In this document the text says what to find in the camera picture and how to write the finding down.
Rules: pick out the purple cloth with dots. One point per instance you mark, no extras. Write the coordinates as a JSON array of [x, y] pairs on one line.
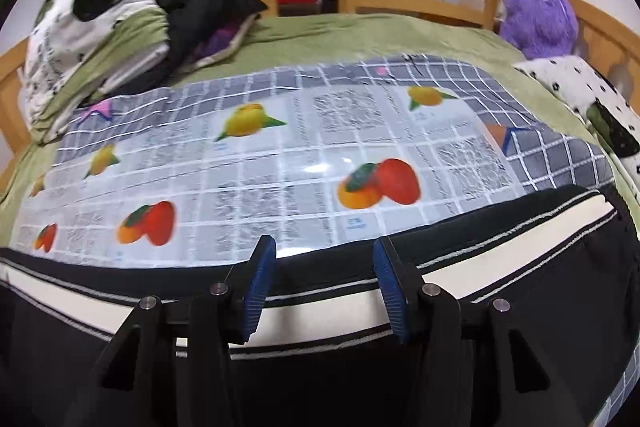
[[220, 38]]

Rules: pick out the fruit print plastic tablecloth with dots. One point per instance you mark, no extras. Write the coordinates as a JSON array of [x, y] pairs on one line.
[[280, 187]]

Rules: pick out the folded white and green quilt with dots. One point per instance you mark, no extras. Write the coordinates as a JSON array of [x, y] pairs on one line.
[[65, 32]]

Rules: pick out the black pants with white waistband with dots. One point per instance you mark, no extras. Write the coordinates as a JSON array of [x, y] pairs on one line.
[[525, 332]]

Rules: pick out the white flower print pillow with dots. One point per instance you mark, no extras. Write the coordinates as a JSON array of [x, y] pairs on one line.
[[565, 82]]

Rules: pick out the black jacket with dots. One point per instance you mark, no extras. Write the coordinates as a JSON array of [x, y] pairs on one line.
[[200, 7]]

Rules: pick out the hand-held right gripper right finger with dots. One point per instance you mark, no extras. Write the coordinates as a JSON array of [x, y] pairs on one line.
[[391, 293]]

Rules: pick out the purple plush toy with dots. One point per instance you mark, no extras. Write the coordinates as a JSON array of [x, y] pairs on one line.
[[540, 22]]

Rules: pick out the fruit-print plastic table cover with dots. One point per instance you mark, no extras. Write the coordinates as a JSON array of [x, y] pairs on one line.
[[350, 38]]

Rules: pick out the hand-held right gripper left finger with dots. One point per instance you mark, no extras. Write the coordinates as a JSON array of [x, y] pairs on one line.
[[257, 288]]

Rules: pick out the grey checked blanket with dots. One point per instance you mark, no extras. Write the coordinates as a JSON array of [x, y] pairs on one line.
[[450, 77]]

